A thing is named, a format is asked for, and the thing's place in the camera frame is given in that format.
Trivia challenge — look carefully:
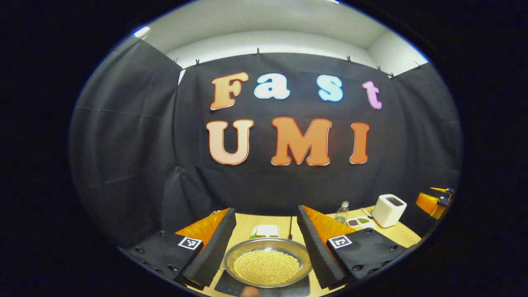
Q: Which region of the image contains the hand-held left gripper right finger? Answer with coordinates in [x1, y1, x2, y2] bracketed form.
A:
[296, 205, 409, 289]

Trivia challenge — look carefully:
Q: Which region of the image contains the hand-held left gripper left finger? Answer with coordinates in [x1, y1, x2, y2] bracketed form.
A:
[126, 207, 238, 289]

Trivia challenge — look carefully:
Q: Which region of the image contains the steel pot with black handle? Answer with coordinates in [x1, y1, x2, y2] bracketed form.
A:
[223, 238, 313, 288]

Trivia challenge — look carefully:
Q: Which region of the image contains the black induction cooktop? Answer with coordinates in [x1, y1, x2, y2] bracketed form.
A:
[214, 270, 311, 297]

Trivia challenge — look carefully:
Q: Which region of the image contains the pile of yellow soybeans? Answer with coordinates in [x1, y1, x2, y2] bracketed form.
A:
[233, 250, 301, 286]

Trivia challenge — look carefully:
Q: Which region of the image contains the white toaster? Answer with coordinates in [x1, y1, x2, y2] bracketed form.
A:
[372, 194, 408, 228]

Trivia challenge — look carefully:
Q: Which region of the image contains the white divided bean dish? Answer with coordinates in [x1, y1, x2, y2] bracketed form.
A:
[346, 217, 375, 230]

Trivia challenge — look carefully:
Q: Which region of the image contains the sandwich on plate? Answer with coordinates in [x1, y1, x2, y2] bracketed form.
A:
[250, 224, 280, 240]

